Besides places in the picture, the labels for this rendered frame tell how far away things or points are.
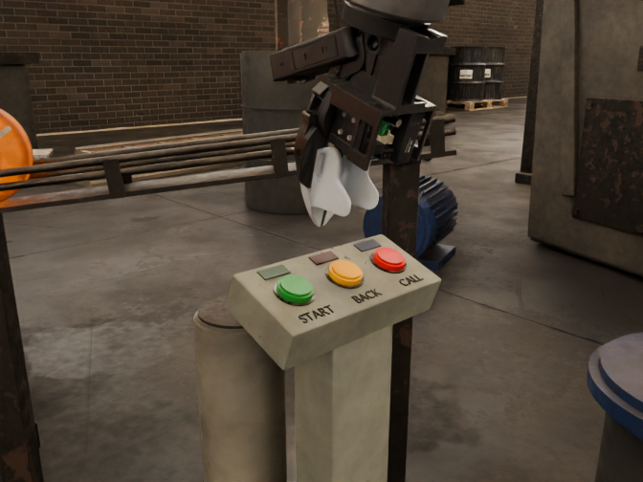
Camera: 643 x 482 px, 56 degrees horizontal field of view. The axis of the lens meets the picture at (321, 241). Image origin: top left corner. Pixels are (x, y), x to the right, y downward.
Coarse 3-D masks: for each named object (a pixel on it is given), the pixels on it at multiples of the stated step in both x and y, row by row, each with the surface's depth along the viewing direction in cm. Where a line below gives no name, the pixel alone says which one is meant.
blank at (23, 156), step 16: (0, 112) 88; (0, 128) 88; (16, 128) 89; (0, 144) 89; (16, 144) 89; (0, 160) 90; (16, 160) 90; (32, 160) 93; (16, 176) 91; (0, 192) 91
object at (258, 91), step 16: (240, 64) 339; (256, 64) 322; (256, 80) 325; (272, 80) 321; (320, 80) 324; (256, 96) 328; (272, 96) 323; (288, 96) 321; (304, 96) 322; (256, 112) 330; (272, 112) 325; (288, 112) 324; (256, 128) 333; (272, 128) 328; (288, 128) 326; (256, 160) 338; (288, 160) 331; (256, 192) 344; (272, 192) 338; (288, 192) 336; (256, 208) 348; (272, 208) 341; (288, 208) 339; (304, 208) 340
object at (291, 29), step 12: (276, 0) 475; (288, 0) 482; (300, 0) 455; (312, 0) 462; (324, 0) 469; (276, 12) 478; (288, 12) 485; (300, 12) 457; (312, 12) 464; (324, 12) 471; (276, 24) 481; (288, 24) 488; (300, 24) 460; (312, 24) 466; (324, 24) 472; (276, 36) 484; (288, 36) 490; (300, 36) 462; (312, 36) 469; (276, 48) 486
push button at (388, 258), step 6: (378, 252) 74; (384, 252) 75; (390, 252) 75; (396, 252) 75; (378, 258) 74; (384, 258) 74; (390, 258) 74; (396, 258) 74; (402, 258) 74; (378, 264) 74; (384, 264) 73; (390, 264) 73; (396, 264) 73; (402, 264) 74; (390, 270) 73; (396, 270) 74
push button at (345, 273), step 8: (336, 264) 70; (344, 264) 70; (352, 264) 71; (328, 272) 70; (336, 272) 69; (344, 272) 69; (352, 272) 69; (360, 272) 70; (336, 280) 69; (344, 280) 68; (352, 280) 69; (360, 280) 69
